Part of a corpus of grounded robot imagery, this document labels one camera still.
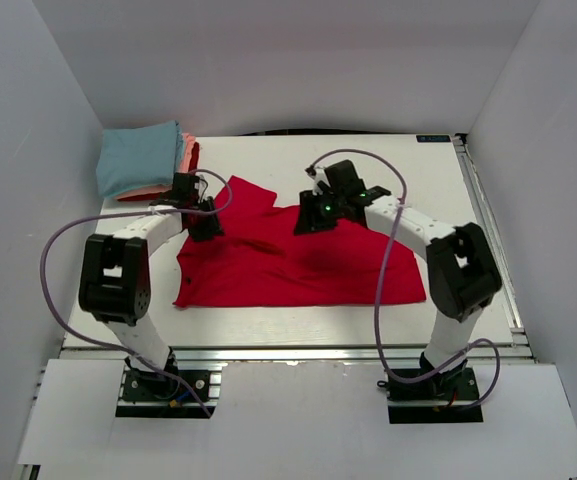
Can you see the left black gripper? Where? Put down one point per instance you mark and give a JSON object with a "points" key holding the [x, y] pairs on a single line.
{"points": [[212, 227]]}

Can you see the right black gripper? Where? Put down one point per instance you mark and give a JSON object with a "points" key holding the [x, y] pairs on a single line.
{"points": [[307, 220]]}

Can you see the bright red t shirt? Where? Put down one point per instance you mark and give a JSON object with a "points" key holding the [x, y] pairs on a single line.
{"points": [[259, 262]]}

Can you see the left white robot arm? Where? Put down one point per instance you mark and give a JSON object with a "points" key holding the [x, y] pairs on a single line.
{"points": [[115, 285]]}

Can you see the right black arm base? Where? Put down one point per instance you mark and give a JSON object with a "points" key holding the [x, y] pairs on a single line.
{"points": [[443, 399]]}

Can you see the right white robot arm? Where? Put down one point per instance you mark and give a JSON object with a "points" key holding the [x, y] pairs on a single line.
{"points": [[463, 276]]}

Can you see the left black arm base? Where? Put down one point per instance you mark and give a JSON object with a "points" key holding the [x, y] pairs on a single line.
{"points": [[149, 395]]}

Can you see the folded dark red t shirt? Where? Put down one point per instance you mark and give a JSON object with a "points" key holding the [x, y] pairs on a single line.
{"points": [[195, 155]]}

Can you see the folded pink t shirt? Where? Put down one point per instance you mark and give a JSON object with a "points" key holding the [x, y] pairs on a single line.
{"points": [[184, 141]]}

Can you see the folded light blue t shirt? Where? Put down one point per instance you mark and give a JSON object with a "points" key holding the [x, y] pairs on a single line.
{"points": [[131, 159]]}

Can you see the blue label sticker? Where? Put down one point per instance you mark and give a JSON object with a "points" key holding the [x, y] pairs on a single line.
{"points": [[433, 138]]}

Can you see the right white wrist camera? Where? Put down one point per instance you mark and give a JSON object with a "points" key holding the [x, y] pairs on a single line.
{"points": [[320, 184]]}

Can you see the aluminium table frame rail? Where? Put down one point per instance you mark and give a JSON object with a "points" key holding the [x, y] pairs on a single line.
{"points": [[521, 352]]}

